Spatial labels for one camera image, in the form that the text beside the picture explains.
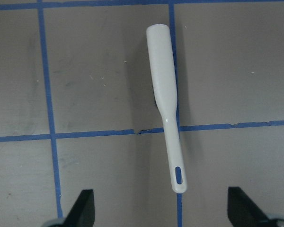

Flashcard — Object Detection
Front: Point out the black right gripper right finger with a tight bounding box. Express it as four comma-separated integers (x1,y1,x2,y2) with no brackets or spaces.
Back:
227,187,284,227

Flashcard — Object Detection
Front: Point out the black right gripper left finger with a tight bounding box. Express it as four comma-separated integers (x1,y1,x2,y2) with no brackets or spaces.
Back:
44,189,96,227

